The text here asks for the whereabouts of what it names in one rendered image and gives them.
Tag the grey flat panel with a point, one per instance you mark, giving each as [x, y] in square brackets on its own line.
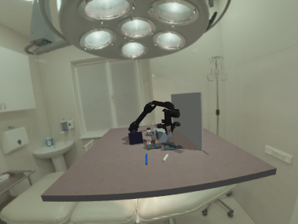
[191, 116]

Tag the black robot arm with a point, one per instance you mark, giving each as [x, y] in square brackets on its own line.
[172, 112]

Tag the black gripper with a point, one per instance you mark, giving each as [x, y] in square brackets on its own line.
[168, 122]

